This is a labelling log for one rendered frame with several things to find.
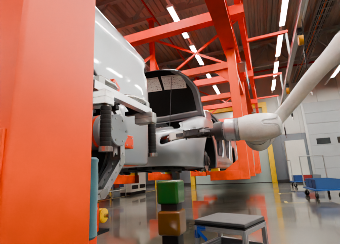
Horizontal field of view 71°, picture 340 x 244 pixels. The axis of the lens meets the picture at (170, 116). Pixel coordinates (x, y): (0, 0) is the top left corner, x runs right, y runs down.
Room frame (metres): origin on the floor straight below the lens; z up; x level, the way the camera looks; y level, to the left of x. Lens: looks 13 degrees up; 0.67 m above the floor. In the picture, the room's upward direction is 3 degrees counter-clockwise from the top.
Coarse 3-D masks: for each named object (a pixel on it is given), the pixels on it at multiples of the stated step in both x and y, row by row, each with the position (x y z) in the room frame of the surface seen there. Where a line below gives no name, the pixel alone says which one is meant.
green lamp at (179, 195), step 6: (162, 180) 0.46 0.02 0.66; (168, 180) 0.44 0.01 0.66; (174, 180) 0.43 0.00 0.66; (180, 180) 0.45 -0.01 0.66; (162, 186) 0.43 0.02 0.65; (168, 186) 0.43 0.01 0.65; (174, 186) 0.43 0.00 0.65; (180, 186) 0.44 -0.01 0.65; (162, 192) 0.43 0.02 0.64; (168, 192) 0.43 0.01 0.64; (174, 192) 0.43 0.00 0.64; (180, 192) 0.44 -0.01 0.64; (162, 198) 0.43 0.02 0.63; (168, 198) 0.43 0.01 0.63; (174, 198) 0.43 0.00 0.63; (180, 198) 0.44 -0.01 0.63; (162, 204) 0.44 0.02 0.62; (168, 204) 0.43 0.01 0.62; (174, 204) 0.43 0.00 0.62
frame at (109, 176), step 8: (112, 112) 1.21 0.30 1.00; (120, 112) 1.20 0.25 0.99; (112, 152) 1.22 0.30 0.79; (120, 152) 1.20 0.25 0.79; (112, 160) 1.21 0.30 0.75; (120, 160) 1.20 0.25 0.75; (112, 168) 1.17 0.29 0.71; (120, 168) 1.20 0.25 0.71; (104, 176) 1.15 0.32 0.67; (112, 176) 1.14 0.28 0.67; (104, 184) 1.10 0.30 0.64; (112, 184) 1.14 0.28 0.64; (104, 192) 1.08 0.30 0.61
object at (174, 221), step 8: (160, 216) 0.44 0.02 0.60; (168, 216) 0.43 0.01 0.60; (176, 216) 0.43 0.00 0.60; (184, 216) 0.45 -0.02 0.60; (160, 224) 0.44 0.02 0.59; (168, 224) 0.43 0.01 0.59; (176, 224) 0.43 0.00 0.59; (184, 224) 0.45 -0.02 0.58; (160, 232) 0.44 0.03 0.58; (168, 232) 0.43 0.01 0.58; (176, 232) 0.43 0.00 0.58
